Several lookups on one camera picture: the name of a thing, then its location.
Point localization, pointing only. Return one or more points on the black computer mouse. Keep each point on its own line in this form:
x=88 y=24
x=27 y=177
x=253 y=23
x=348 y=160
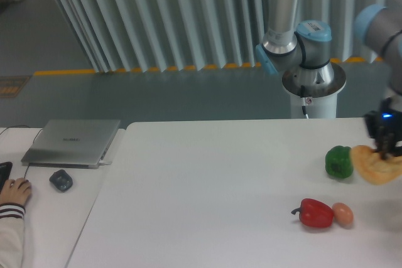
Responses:
x=61 y=180

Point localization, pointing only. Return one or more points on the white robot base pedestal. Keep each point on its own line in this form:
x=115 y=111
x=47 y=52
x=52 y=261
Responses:
x=313 y=93

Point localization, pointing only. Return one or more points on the white sleeved forearm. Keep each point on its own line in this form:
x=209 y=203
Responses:
x=12 y=234

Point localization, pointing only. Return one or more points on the silver closed laptop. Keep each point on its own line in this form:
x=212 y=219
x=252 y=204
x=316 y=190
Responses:
x=72 y=143

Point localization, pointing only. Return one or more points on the black keyboard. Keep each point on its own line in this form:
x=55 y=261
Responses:
x=5 y=171

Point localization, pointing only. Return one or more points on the brown egg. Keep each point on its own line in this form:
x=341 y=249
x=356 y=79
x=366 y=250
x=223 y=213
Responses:
x=343 y=214

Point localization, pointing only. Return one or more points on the person's hand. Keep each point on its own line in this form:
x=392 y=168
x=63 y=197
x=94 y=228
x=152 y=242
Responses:
x=16 y=192

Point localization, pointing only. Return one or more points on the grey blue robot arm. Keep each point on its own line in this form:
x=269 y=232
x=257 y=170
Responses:
x=302 y=52

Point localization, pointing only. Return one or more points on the triangular golden bread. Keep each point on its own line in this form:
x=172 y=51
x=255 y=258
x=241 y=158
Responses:
x=372 y=167

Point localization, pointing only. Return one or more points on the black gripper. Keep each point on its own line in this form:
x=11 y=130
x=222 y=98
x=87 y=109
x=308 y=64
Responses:
x=384 y=126

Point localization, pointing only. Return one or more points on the red bell pepper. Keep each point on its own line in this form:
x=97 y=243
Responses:
x=314 y=213

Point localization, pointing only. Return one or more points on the green bell pepper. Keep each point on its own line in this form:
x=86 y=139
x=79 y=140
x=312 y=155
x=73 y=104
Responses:
x=338 y=163

